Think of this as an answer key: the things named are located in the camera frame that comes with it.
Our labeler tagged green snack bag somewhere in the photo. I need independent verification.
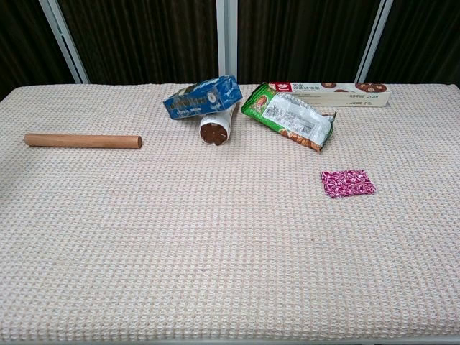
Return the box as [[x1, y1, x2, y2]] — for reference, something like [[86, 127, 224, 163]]
[[240, 82, 337, 153]]

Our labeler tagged beige waffle tablecloth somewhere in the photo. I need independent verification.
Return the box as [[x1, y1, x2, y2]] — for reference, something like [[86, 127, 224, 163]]
[[0, 83, 460, 342]]

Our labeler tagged wooden rolling pin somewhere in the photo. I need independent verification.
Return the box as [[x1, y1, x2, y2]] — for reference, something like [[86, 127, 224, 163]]
[[24, 133, 143, 150]]

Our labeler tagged white bottle with brown drink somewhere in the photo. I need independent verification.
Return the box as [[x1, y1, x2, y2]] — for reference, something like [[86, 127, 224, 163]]
[[199, 103, 241, 147]]

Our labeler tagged long baking paper box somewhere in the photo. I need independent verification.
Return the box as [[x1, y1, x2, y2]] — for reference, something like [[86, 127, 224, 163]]
[[267, 80, 392, 108]]

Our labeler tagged white metal frame post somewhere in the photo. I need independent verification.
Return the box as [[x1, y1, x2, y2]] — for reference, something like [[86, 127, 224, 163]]
[[38, 0, 90, 84], [215, 0, 240, 84], [354, 0, 395, 84]]

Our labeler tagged dark curtain panel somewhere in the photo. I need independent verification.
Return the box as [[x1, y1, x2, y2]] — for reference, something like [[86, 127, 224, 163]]
[[365, 0, 460, 87], [0, 0, 76, 100], [236, 0, 382, 84], [57, 0, 219, 86]]

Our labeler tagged pink patterned square piece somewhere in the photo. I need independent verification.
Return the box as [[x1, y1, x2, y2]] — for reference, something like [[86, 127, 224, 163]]
[[320, 169, 377, 199]]

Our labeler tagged blue drink carton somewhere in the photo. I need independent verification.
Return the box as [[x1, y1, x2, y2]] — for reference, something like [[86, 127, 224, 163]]
[[162, 74, 243, 121]]

